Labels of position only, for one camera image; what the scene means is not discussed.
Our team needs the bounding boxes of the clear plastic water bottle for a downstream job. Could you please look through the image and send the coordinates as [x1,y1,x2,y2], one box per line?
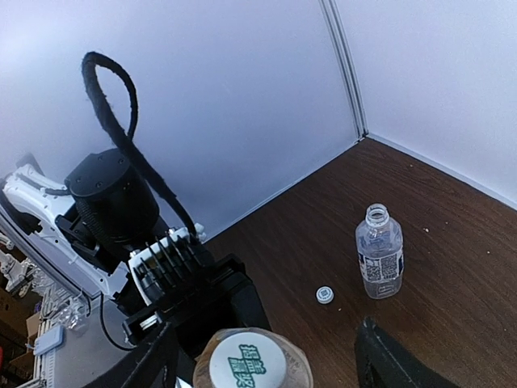
[355,203,405,300]

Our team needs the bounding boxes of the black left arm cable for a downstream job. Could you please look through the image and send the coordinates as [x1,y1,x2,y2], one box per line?
[80,51,199,238]

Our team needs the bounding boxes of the white tea bottle cap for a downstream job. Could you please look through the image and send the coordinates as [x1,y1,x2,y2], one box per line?
[209,331,287,388]

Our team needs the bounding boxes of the amber tea bottle red label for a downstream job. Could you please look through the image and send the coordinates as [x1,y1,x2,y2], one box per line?
[192,327,314,388]

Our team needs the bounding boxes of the white water bottle cap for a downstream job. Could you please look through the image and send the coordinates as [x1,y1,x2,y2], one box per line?
[316,285,334,305]

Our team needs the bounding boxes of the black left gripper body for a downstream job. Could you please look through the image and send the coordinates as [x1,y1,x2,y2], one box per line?
[120,252,272,361]

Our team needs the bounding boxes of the left aluminium corner post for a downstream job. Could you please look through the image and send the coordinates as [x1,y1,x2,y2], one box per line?
[319,0,368,140]

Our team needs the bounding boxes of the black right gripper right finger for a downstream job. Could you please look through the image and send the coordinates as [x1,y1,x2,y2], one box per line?
[355,317,456,387]

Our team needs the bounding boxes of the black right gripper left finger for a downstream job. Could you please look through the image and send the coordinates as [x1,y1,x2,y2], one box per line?
[86,323,178,387]

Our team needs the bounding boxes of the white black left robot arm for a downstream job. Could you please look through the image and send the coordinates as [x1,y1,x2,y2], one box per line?
[1,149,270,357]

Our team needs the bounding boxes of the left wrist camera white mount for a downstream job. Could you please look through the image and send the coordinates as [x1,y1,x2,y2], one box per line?
[128,223,215,306]

